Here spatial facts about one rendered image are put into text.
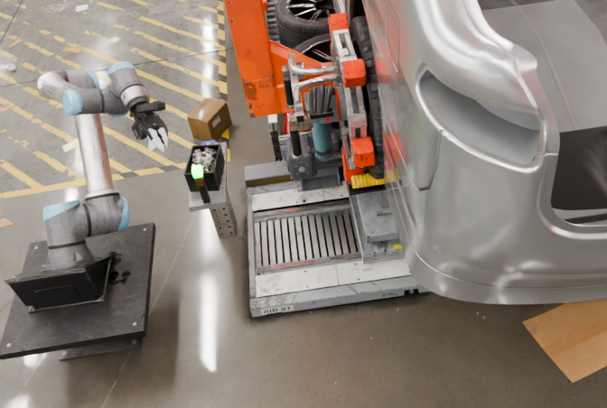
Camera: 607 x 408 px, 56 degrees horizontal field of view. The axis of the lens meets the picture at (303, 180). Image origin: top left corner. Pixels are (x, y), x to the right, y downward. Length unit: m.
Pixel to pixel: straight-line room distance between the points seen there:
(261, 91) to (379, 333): 1.26
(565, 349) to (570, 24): 1.31
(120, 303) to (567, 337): 1.89
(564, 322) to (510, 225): 1.39
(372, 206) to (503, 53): 1.70
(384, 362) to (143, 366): 1.06
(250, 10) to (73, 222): 1.17
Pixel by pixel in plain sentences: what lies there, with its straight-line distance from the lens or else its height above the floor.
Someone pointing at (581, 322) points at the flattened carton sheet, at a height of 0.01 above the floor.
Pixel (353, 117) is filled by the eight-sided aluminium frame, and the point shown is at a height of 0.97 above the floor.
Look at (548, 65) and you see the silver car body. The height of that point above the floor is 1.00.
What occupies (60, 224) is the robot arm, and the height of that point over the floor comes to 0.61.
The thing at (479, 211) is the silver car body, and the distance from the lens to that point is 1.40.
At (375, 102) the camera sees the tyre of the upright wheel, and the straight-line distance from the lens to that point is 2.05.
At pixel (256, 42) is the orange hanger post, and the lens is 2.68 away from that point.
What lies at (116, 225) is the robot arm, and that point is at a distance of 2.63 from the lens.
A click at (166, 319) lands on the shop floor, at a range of 2.85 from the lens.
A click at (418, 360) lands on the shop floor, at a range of 2.57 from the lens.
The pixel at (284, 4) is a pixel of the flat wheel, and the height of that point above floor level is 0.50.
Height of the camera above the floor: 2.26
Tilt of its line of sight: 44 degrees down
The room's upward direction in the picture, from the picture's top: 9 degrees counter-clockwise
